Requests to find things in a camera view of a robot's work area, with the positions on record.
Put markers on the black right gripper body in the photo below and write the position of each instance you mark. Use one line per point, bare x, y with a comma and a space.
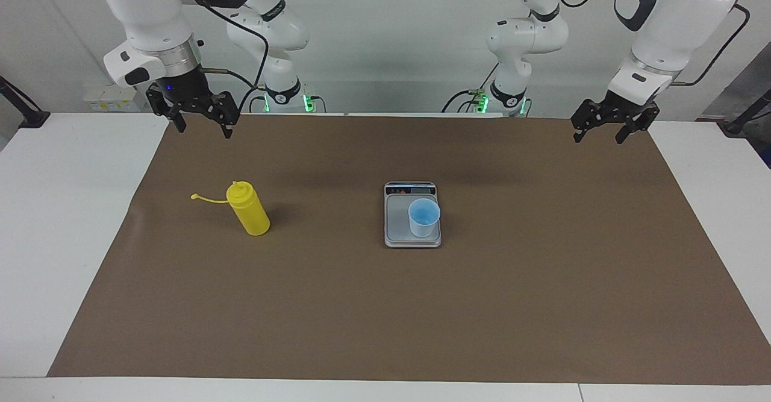
184, 91

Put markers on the yellow squeeze bottle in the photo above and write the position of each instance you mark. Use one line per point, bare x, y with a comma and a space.
250, 215

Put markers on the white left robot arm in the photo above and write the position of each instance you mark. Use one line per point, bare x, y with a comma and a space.
668, 22

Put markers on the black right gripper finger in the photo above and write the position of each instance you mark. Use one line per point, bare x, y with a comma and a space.
158, 103
227, 109

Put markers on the light blue plastic cup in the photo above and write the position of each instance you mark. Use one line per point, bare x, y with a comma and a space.
423, 224

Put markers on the brown paper mat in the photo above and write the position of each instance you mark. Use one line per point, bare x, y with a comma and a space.
361, 305

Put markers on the silver digital kitchen scale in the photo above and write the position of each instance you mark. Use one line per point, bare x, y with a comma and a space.
397, 227

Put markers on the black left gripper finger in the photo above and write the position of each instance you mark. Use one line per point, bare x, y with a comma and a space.
647, 119
587, 116

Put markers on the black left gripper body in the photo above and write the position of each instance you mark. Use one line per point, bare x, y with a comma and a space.
623, 109

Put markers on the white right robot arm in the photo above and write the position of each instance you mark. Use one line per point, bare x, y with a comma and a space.
144, 10

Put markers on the black clamp stand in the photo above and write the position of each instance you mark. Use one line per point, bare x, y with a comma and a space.
33, 117
738, 126

